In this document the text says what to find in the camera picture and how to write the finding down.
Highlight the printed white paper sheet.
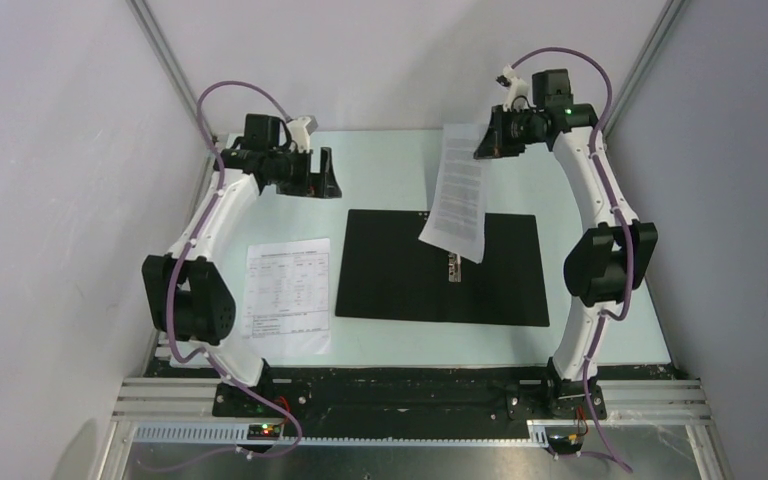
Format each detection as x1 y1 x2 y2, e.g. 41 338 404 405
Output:
419 124 489 264

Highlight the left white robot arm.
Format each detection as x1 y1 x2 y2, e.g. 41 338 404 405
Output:
141 114 342 416

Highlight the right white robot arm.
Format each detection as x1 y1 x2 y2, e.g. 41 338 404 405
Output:
474 104 658 418

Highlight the aluminium corner post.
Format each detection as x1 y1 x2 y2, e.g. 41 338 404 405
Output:
125 0 218 148
603 0 690 140

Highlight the right aluminium corner post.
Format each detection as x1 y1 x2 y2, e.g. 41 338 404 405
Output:
603 0 690 140

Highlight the metal folder clip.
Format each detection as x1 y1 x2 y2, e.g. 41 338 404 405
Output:
447 252 462 283

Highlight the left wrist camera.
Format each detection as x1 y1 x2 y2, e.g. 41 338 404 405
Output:
287 116 318 153

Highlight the white table form sheet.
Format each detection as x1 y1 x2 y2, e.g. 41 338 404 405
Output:
243 238 332 360

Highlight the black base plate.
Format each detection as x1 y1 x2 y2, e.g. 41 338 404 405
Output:
145 360 683 442

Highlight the controller board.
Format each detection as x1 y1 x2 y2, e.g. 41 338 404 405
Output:
246 423 283 441
546 434 583 457

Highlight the aluminium frame rail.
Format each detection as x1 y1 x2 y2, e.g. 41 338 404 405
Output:
92 365 732 479

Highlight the right controller board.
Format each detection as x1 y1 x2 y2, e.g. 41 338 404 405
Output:
546 434 583 457

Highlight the red and black folder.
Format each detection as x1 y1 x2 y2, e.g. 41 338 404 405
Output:
335 209 550 327

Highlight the left aluminium corner post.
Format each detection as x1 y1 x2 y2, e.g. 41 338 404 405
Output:
125 0 218 148

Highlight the left controller board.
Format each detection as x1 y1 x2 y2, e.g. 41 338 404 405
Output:
246 423 283 441

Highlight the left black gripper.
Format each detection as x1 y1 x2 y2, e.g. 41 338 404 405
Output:
269 146 341 199

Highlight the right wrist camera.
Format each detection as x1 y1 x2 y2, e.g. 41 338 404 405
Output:
495 65 530 112

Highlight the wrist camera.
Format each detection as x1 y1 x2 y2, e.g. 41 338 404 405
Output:
287 116 318 153
495 65 530 112

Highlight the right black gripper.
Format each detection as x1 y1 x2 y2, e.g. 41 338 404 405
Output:
474 104 544 159

